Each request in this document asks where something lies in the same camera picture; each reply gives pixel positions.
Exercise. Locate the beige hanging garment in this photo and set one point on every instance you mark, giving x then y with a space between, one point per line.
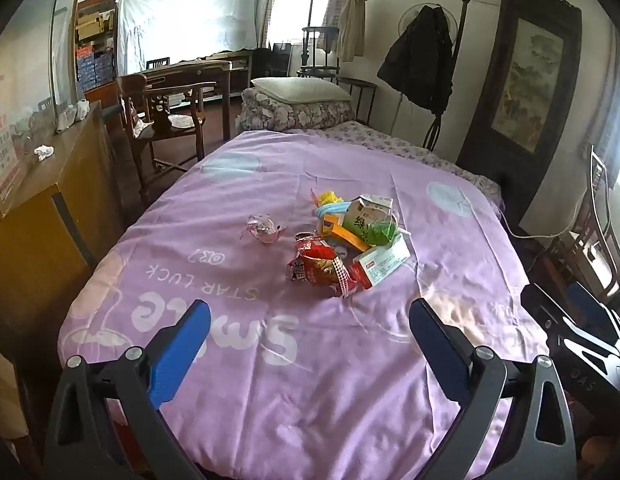
351 25

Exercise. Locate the red snack packet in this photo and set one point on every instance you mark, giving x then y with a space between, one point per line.
315 265

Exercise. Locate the black metal bed frame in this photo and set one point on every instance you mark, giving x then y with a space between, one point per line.
467 10

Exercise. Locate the black jacket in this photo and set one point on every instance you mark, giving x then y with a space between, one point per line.
415 60

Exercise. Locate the red and white box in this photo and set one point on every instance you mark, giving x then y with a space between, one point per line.
385 260

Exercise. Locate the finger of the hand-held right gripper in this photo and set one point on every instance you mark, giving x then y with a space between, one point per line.
540 305
587 305

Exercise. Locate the white pillow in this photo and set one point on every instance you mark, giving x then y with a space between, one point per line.
300 89

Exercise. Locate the dark wooden desk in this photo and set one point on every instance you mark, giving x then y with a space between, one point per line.
199 67

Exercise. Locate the white hanging sheet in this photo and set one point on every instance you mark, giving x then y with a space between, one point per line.
189 20

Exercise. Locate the dark wooden chair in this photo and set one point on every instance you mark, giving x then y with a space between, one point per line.
595 240

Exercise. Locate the blue face mask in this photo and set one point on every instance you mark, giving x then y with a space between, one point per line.
335 208

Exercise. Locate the floral bed sheet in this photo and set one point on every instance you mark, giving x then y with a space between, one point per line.
380 137

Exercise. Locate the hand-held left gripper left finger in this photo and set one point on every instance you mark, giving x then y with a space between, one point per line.
179 355

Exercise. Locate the green and white milk carton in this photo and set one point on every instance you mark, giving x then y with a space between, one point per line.
365 215

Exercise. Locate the white cloth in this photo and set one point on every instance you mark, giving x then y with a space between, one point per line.
72 112

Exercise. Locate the black round stand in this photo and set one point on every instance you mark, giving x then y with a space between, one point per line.
320 32

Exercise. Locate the clear pink plastic wrapper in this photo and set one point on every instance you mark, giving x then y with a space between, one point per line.
262 227

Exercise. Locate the white dotted ribbon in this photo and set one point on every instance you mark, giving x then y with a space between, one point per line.
344 280

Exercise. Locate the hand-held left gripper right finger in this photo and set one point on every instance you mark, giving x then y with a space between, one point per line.
440 355

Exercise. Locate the pink printed blanket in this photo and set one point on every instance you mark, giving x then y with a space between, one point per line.
239 200

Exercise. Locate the yellow paper pom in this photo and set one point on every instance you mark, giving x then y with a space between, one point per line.
327 196

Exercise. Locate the green paper pom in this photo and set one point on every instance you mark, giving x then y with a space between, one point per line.
381 234

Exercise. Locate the shelf with boxes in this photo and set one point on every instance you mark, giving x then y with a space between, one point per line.
94 60

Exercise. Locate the crumpled white tissue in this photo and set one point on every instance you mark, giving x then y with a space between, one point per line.
43 152

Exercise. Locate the wooden cabinet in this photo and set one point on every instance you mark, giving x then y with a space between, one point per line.
49 200

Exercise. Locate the glass panel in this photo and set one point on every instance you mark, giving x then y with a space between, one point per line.
19 110

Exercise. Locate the window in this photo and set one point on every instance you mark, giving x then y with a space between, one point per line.
300 5

